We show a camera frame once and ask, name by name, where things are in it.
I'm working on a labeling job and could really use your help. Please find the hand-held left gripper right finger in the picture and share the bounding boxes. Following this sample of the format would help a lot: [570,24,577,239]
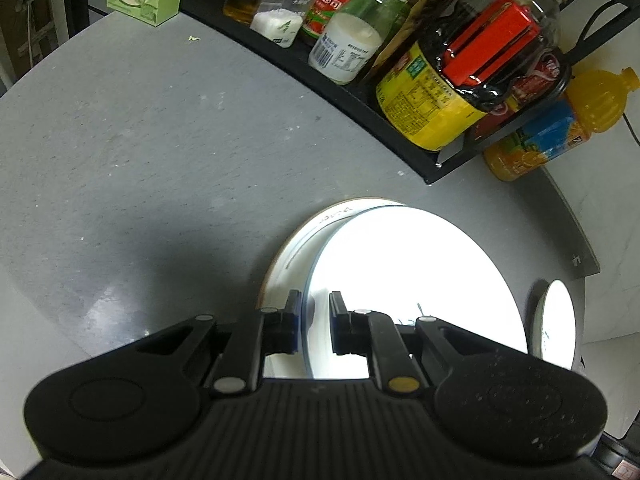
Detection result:
[329,290,482,396]

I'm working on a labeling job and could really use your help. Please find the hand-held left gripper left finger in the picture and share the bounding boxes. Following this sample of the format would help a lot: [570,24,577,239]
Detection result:
[131,289,303,397]

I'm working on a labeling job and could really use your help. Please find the white plate faint marks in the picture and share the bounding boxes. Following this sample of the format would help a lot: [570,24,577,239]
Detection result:
[257,198,408,378]

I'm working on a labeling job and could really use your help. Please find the deep white plate fish print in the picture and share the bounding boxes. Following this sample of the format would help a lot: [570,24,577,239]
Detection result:
[302,205,529,380]

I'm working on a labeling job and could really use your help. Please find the flat white plate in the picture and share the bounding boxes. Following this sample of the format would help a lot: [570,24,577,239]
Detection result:
[531,279,577,367]

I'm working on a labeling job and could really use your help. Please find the black metal kitchen rack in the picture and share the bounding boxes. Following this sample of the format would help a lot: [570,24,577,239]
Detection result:
[180,0,640,185]

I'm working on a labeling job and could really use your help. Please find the yellow label oil bottle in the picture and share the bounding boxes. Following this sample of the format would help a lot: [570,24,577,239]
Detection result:
[375,0,576,152]

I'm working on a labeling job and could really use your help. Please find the red drink can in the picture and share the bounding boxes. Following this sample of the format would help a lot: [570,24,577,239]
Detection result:
[470,102,521,141]
[510,50,571,106]

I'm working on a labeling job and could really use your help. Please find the orange juice bottle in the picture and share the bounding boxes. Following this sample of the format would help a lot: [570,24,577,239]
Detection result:
[482,67,640,182]

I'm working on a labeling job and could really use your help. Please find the white cap seasoning bottle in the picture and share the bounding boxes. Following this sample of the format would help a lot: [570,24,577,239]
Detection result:
[307,0,417,86]

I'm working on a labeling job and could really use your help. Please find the clear jar white powder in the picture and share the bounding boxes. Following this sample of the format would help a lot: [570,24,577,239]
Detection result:
[249,0,326,49]

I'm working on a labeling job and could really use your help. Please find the red label sauce jar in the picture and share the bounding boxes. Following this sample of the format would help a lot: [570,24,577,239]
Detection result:
[300,0,371,46]

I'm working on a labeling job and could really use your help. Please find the yellow cap sauce bottle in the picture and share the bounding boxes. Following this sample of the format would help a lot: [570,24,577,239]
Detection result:
[367,0,466,81]

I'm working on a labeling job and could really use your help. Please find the black rack cable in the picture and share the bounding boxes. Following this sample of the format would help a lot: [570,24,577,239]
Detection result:
[560,0,631,56]

